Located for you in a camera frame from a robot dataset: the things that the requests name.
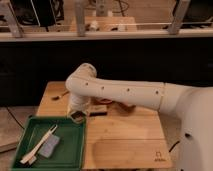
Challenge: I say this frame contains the black cable left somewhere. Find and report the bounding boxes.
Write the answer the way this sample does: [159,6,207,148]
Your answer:
[5,106,26,130]

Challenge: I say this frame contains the black cable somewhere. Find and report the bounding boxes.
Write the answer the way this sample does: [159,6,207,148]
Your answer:
[5,106,26,130]
[168,140,181,154]

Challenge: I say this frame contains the black cable right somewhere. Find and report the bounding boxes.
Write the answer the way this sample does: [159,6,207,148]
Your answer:
[168,140,181,154]

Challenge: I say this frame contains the metal frame rail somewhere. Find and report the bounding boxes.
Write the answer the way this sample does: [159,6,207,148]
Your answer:
[0,0,213,42]

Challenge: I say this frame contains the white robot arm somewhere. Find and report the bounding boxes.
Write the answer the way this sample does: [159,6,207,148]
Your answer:
[65,63,213,171]

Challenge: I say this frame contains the dark metal cup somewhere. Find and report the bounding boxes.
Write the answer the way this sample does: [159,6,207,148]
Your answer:
[71,111,84,123]

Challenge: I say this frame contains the grey blue sponge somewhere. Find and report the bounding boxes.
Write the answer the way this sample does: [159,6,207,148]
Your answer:
[38,135,60,158]

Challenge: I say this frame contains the green plastic tray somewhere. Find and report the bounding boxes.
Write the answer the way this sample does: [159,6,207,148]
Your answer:
[10,117,86,171]

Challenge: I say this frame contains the wooden bamboo board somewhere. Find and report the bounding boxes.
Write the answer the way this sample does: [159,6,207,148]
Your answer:
[35,80,173,170]

